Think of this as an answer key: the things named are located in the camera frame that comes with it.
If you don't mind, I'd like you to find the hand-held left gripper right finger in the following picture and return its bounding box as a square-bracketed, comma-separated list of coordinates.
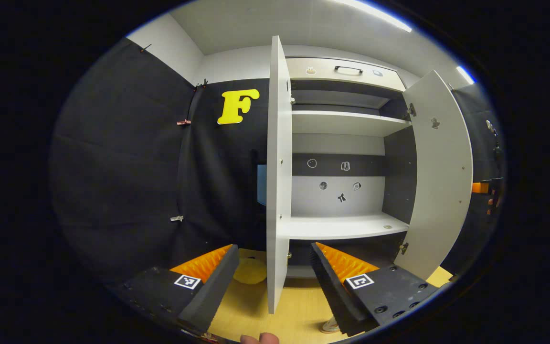
[309, 242, 440, 337]

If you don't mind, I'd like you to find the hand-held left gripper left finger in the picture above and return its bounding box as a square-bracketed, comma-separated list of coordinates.
[113, 245, 241, 335]

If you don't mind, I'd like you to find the grey cabinet door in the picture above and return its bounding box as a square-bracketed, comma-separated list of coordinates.
[393, 70, 474, 281]
[266, 35, 294, 315]

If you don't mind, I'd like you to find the grey cabinet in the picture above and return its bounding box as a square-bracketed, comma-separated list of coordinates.
[286, 56, 419, 280]

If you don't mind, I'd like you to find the white cabinet shelf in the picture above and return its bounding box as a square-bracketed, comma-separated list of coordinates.
[292, 111, 412, 138]
[277, 214, 409, 240]

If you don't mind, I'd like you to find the beige cabinet drawer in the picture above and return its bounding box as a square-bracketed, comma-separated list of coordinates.
[286, 57, 407, 92]

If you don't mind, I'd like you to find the yellow round pad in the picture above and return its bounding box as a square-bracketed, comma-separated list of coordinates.
[233, 257, 268, 285]

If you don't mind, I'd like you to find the ceiling light panel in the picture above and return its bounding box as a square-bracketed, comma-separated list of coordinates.
[332, 0, 413, 33]
[456, 66, 476, 86]

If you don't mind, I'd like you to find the black backdrop cloth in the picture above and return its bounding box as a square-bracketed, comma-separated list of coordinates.
[51, 38, 505, 287]

